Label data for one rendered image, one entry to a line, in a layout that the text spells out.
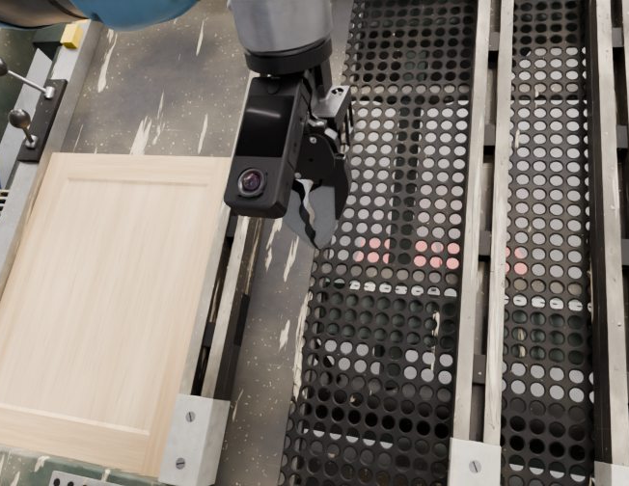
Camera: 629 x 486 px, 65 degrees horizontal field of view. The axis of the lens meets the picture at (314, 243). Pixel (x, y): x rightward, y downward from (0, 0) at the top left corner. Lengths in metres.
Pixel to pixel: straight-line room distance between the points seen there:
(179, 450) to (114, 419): 0.17
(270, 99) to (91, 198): 0.73
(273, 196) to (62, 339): 0.72
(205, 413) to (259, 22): 0.58
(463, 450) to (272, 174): 0.48
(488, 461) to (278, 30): 0.58
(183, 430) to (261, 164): 0.52
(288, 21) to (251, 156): 0.10
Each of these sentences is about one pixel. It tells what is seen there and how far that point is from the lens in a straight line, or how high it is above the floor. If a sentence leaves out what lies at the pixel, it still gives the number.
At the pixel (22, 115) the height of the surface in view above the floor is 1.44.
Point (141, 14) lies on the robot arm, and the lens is 0.29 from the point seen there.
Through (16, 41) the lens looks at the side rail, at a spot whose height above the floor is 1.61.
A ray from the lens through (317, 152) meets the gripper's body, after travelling 0.43.
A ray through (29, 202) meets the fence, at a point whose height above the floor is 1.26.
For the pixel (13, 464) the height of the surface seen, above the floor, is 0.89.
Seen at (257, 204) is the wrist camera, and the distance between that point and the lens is 0.37.
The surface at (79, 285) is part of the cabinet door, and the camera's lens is 1.03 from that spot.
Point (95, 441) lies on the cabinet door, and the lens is 0.95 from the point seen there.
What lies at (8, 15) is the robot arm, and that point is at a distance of 0.42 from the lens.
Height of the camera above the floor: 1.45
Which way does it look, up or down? 15 degrees down
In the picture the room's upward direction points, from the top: straight up
